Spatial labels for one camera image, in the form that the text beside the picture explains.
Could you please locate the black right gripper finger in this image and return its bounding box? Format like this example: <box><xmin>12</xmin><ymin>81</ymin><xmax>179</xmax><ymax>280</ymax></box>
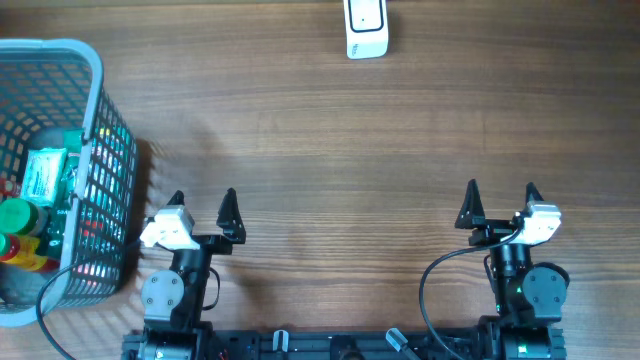
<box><xmin>525</xmin><ymin>182</ymin><xmax>544</xmax><ymax>204</ymax></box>
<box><xmin>454</xmin><ymin>179</ymin><xmax>486</xmax><ymax>229</ymax></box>

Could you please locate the green 3M gloves packet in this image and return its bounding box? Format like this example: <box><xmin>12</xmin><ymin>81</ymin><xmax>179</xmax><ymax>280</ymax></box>
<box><xmin>44</xmin><ymin>129</ymin><xmax>84</xmax><ymax>260</ymax></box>

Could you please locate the mint wet wipes pack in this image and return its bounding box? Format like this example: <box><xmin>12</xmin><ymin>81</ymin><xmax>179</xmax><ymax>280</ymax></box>
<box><xmin>20</xmin><ymin>148</ymin><xmax>67</xmax><ymax>207</ymax></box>

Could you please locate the green lid glass jar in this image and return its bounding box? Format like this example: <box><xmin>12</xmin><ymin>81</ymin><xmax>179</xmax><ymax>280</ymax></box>
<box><xmin>0</xmin><ymin>198</ymin><xmax>48</xmax><ymax>237</ymax></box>

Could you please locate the yellow red sauce bottle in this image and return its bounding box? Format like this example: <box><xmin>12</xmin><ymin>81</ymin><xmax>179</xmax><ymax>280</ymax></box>
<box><xmin>1</xmin><ymin>234</ymin><xmax>59</xmax><ymax>273</ymax></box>

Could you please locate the red coffee stick sachet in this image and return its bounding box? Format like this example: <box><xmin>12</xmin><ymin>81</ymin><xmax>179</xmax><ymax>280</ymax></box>
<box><xmin>0</xmin><ymin>178</ymin><xmax>21</xmax><ymax>198</ymax></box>

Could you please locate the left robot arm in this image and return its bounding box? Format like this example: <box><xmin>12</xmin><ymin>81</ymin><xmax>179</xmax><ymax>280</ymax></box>
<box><xmin>121</xmin><ymin>188</ymin><xmax>246</xmax><ymax>360</ymax></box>

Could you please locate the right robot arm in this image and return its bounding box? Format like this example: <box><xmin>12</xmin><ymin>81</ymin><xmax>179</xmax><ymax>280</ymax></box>
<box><xmin>455</xmin><ymin>179</ymin><xmax>570</xmax><ymax>359</ymax></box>

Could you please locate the grey plastic mesh basket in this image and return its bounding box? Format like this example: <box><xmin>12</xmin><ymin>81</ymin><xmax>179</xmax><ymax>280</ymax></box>
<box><xmin>1</xmin><ymin>39</ymin><xmax>139</xmax><ymax>327</ymax></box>

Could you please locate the black right camera cable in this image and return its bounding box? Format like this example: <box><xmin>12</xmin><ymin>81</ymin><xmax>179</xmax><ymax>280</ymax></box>
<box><xmin>418</xmin><ymin>225</ymin><xmax>525</xmax><ymax>360</ymax></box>

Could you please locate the black camera cable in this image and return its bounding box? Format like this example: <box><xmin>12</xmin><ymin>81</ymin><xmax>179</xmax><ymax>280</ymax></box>
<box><xmin>35</xmin><ymin>238</ymin><xmax>144</xmax><ymax>360</ymax></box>
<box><xmin>418</xmin><ymin>225</ymin><xmax>525</xmax><ymax>360</ymax></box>

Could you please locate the black left camera cable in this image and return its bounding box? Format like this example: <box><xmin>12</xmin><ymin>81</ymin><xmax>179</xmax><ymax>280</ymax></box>
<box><xmin>35</xmin><ymin>238</ymin><xmax>144</xmax><ymax>360</ymax></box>

